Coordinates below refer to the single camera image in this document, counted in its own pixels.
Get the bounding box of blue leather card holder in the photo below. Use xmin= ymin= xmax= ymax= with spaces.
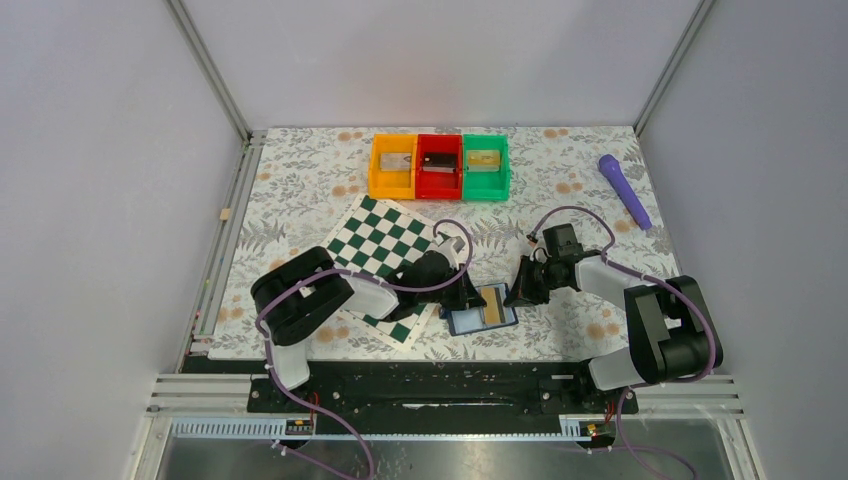
xmin=439 ymin=283 xmax=519 ymax=336

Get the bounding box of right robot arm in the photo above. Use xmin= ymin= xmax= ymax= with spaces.
xmin=504 ymin=224 xmax=723 ymax=392

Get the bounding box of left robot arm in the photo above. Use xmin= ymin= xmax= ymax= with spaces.
xmin=251 ymin=242 xmax=487 ymax=390

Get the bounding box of black card box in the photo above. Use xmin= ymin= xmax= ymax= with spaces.
xmin=420 ymin=152 xmax=458 ymax=174

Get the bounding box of silver card box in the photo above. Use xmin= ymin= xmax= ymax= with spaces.
xmin=378 ymin=152 xmax=412 ymax=172

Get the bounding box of gold card box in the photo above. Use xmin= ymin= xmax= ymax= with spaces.
xmin=465 ymin=149 xmax=502 ymax=172

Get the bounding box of green white chessboard mat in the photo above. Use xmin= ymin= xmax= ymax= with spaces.
xmin=321 ymin=194 xmax=467 ymax=352

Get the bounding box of red plastic bin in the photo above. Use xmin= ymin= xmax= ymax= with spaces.
xmin=415 ymin=134 xmax=463 ymax=200

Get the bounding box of yellow plastic bin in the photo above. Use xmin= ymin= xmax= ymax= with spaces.
xmin=367 ymin=133 xmax=418 ymax=200

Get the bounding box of purple toy microphone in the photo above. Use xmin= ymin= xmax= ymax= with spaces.
xmin=598 ymin=154 xmax=653 ymax=231

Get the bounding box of green plastic bin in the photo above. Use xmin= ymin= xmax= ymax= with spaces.
xmin=462 ymin=134 xmax=512 ymax=201

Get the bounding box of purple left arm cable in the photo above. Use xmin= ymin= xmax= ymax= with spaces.
xmin=254 ymin=219 xmax=475 ymax=480

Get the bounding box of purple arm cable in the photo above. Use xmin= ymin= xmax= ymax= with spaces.
xmin=254 ymin=219 xmax=475 ymax=480
xmin=526 ymin=205 xmax=720 ymax=480

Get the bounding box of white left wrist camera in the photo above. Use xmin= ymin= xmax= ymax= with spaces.
xmin=435 ymin=237 xmax=466 ymax=270

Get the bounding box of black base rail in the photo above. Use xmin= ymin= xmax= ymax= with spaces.
xmin=247 ymin=361 xmax=639 ymax=435

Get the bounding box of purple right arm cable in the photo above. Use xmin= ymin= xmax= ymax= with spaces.
xmin=526 ymin=205 xmax=720 ymax=480

